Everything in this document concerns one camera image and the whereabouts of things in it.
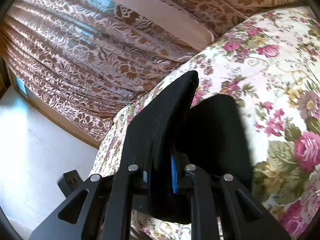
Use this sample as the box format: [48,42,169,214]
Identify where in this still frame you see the black embroidered pants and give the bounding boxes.
[122,70,253,222]

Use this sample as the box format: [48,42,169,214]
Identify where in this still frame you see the floral bed sheet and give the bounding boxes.
[91,5,319,239]

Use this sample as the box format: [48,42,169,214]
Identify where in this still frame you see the brown floral curtain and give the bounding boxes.
[1,0,300,141]

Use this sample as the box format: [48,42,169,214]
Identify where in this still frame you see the black wall power socket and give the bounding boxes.
[57,170,83,198]

